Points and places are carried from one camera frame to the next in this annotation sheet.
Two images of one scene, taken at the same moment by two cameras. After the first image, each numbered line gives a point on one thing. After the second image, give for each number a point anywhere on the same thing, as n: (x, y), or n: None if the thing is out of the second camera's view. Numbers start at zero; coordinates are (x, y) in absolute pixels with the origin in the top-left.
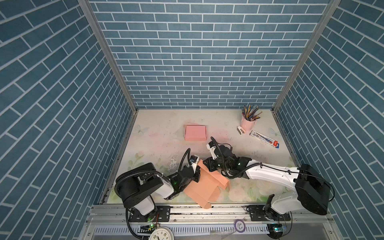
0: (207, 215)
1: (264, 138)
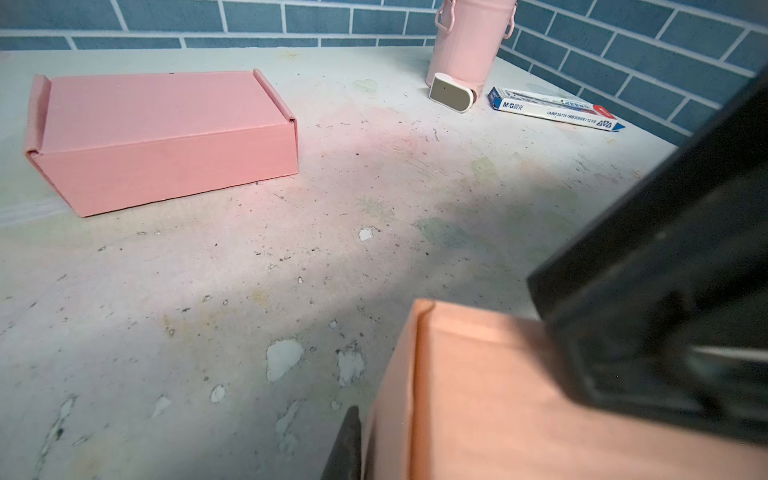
0: None
1: (586, 114)
